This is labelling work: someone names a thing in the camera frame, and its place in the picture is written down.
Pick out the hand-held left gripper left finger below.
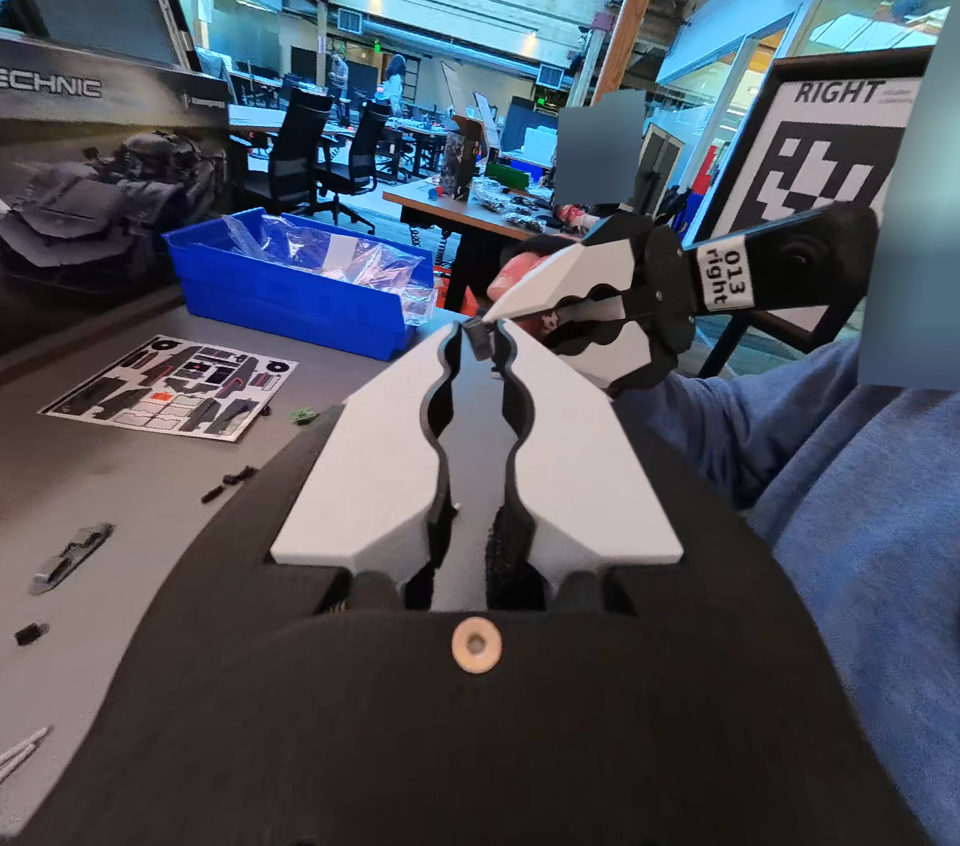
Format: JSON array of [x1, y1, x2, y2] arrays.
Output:
[[270, 321, 462, 610]]

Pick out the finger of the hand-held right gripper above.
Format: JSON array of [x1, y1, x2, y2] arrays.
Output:
[[480, 237, 640, 325], [540, 319, 657, 397]]

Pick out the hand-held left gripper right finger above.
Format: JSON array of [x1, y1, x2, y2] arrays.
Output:
[[496, 319, 685, 610]]

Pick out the person's right forearm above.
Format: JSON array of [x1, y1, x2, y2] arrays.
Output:
[[613, 336, 864, 511]]

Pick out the lego sticker sheet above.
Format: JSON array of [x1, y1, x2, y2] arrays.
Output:
[[39, 334, 299, 443]]

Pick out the grey lego panel piece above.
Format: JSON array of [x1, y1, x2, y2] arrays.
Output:
[[28, 523, 115, 595]]

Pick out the black lego set box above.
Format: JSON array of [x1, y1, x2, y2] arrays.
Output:
[[0, 28, 234, 352]]

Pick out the person's right hand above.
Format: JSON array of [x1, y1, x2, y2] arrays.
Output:
[[486, 246, 577, 305]]

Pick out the green bin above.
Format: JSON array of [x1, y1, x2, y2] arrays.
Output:
[[483, 162, 552, 190]]

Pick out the wooden office desk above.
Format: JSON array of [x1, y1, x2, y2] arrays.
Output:
[[382, 178, 571, 307]]

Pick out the upright black box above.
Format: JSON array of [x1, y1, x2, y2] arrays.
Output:
[[442, 114, 485, 202]]

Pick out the blue plastic bin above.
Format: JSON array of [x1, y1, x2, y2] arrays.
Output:
[[163, 208, 436, 361]]

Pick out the clear plastic bags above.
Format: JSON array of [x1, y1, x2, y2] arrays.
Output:
[[217, 212, 440, 325]]

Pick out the black office chair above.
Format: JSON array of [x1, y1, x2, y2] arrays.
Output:
[[315, 103, 391, 235], [243, 88, 335, 217]]

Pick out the person's blue sweatshirt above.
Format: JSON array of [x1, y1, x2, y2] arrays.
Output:
[[750, 336, 960, 846]]

